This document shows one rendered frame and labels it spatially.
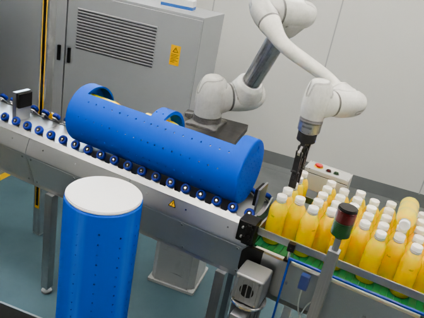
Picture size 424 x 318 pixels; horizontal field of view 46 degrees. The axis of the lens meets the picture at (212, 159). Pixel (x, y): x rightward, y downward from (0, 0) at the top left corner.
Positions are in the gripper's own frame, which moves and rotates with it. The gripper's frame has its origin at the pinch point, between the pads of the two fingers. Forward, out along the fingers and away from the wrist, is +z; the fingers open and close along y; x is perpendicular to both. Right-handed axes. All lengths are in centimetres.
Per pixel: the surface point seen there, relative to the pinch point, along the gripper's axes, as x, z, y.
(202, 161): -35.0, 0.1, 15.7
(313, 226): 14.9, 8.4, 17.0
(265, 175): -78, 112, -241
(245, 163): -18.4, -3.6, 11.2
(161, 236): -51, 45, 10
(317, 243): 17.7, 16.1, 14.2
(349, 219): 28, -11, 41
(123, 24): -178, -15, -125
